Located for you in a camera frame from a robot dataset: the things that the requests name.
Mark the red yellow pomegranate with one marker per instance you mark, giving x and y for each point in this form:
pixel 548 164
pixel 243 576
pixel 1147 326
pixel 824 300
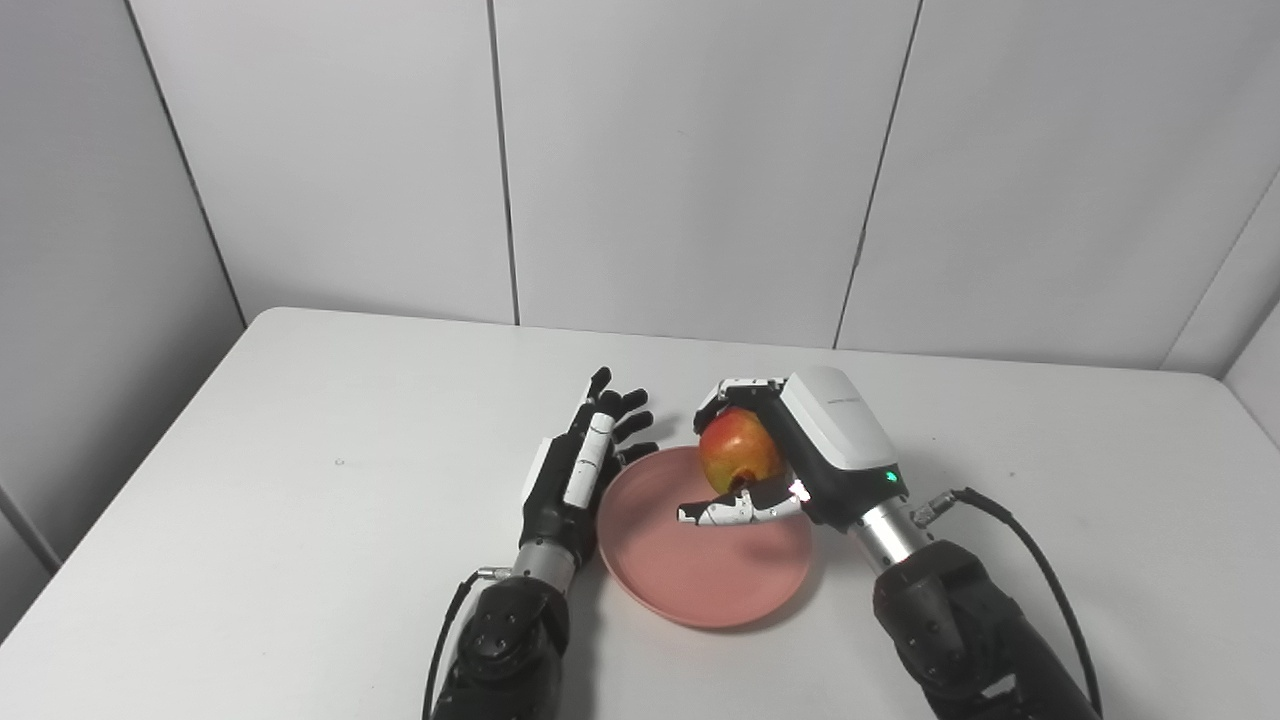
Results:
pixel 738 450

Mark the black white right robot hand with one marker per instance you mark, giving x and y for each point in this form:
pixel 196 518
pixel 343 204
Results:
pixel 835 430

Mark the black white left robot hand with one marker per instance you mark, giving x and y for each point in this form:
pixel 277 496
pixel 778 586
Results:
pixel 555 510

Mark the pink round plate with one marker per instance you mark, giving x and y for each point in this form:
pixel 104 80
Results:
pixel 700 575

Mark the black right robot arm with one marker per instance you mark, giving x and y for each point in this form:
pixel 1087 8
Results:
pixel 960 630

